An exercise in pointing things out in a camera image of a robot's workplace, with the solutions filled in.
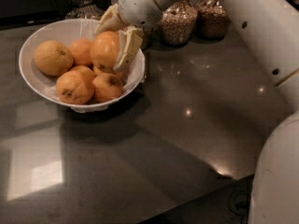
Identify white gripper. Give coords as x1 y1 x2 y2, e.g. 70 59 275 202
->
94 0 163 72

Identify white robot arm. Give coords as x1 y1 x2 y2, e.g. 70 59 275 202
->
89 0 299 224

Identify small right middle orange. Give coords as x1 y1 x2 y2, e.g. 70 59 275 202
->
93 65 125 78

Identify hidden back middle orange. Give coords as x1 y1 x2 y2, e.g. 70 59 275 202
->
69 38 93 66

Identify white bowl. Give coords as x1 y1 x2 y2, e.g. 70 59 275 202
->
19 19 146 113

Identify glass grain jar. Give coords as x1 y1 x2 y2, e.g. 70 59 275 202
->
158 0 197 46
194 0 231 39
141 29 152 50

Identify leftmost glass jar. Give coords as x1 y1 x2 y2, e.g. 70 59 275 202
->
65 0 104 20

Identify black appliance top left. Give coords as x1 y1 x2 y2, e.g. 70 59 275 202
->
0 0 68 19

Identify black cable tangle on floor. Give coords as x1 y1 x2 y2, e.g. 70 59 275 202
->
228 189 251 217

